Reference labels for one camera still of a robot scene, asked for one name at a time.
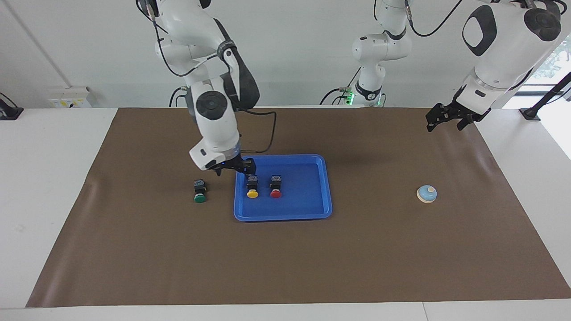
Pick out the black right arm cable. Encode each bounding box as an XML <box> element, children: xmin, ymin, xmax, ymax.
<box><xmin>136</xmin><ymin>0</ymin><xmax>277</xmax><ymax>155</ymax></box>

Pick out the black right base cable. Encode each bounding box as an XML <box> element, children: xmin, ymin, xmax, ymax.
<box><xmin>169</xmin><ymin>86</ymin><xmax>190</xmax><ymax>107</ymax></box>

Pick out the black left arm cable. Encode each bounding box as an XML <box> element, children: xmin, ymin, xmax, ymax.
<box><xmin>404</xmin><ymin>0</ymin><xmax>460</xmax><ymax>37</ymax></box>

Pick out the light blue desk bell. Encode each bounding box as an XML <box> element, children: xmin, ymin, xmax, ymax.
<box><xmin>416</xmin><ymin>184</ymin><xmax>438</xmax><ymax>204</ymax></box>

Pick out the blue plastic tray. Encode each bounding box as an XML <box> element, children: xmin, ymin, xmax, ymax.
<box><xmin>234</xmin><ymin>154</ymin><xmax>333</xmax><ymax>222</ymax></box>

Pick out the bright window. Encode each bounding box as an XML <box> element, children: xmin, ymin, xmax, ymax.
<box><xmin>522</xmin><ymin>35</ymin><xmax>571</xmax><ymax>96</ymax></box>

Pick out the black left base cable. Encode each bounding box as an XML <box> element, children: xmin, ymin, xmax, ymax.
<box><xmin>319</xmin><ymin>67</ymin><xmax>363</xmax><ymax>106</ymax></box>

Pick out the small black table clamp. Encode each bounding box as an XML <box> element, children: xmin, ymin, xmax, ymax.
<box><xmin>0</xmin><ymin>93</ymin><xmax>24</xmax><ymax>121</ymax></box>

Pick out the green push button switch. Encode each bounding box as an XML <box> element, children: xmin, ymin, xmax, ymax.
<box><xmin>193</xmin><ymin>179</ymin><xmax>208</xmax><ymax>204</ymax></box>

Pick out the white wall socket box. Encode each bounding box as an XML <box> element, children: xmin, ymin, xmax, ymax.
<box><xmin>48</xmin><ymin>86</ymin><xmax>93</xmax><ymax>108</ymax></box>

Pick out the brown table mat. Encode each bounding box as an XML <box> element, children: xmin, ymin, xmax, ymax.
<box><xmin>26</xmin><ymin>107</ymin><xmax>571</xmax><ymax>308</ymax></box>

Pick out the black base cable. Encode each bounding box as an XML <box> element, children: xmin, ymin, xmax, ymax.
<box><xmin>169</xmin><ymin>86</ymin><xmax>190</xmax><ymax>107</ymax></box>
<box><xmin>319</xmin><ymin>67</ymin><xmax>363</xmax><ymax>106</ymax></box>

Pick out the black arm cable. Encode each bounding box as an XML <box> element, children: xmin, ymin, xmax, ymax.
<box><xmin>404</xmin><ymin>0</ymin><xmax>460</xmax><ymax>37</ymax></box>
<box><xmin>136</xmin><ymin>0</ymin><xmax>277</xmax><ymax>155</ymax></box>

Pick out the black angled stand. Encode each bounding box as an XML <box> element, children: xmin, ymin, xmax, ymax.
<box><xmin>520</xmin><ymin>71</ymin><xmax>571</xmax><ymax>121</ymax></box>

